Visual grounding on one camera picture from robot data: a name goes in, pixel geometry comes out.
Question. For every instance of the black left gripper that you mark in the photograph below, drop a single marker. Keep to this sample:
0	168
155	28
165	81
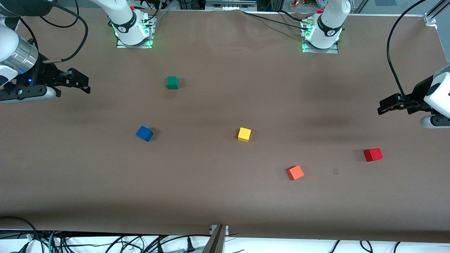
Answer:
417	95

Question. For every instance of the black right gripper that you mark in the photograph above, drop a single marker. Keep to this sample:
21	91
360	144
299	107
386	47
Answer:
43	73

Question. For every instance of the red wooden block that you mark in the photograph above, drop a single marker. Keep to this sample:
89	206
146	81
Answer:
373	155

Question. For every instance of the blue wooden block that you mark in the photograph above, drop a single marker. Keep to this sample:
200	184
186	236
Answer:
144	133

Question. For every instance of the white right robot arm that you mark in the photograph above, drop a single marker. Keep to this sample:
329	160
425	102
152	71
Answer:
124	17

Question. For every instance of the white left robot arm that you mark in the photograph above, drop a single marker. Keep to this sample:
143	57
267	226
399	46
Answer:
332	21

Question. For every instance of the aluminium corner profile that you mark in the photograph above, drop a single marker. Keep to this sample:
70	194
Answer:
430	17

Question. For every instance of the green wooden block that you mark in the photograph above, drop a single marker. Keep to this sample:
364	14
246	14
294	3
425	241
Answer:
172	83

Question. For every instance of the orange wooden block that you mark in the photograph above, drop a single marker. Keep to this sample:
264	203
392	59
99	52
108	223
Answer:
295	173

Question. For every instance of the yellow wooden block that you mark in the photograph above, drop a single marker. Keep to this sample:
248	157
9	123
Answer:
244	134

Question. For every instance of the brown table cover sheet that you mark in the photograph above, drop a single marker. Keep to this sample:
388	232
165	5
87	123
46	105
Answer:
225	196

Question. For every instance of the black power plug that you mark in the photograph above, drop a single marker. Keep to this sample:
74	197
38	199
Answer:
190	246

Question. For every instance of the grey diagonal pole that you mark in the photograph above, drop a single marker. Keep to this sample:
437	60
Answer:
215	244

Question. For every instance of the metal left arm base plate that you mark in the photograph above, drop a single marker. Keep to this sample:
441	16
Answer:
334	51

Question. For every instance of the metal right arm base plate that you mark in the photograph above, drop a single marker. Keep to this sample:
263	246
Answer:
150	35

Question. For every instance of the aluminium frame rail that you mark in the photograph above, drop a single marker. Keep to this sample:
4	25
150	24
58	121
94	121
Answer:
230	5

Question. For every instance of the small metal bracket plate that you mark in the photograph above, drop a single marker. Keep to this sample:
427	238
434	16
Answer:
212	229

